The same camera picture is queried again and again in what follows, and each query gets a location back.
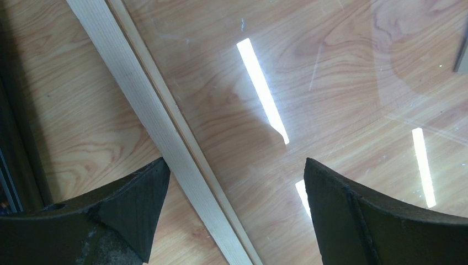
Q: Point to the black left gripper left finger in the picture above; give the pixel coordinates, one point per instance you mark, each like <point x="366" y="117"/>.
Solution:
<point x="113" y="224"/>

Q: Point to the light wooden picture frame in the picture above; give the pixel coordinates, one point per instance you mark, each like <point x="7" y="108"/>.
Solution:
<point x="112" y="31"/>

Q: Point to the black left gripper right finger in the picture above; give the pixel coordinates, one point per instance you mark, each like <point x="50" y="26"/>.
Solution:
<point x="355" y="224"/>

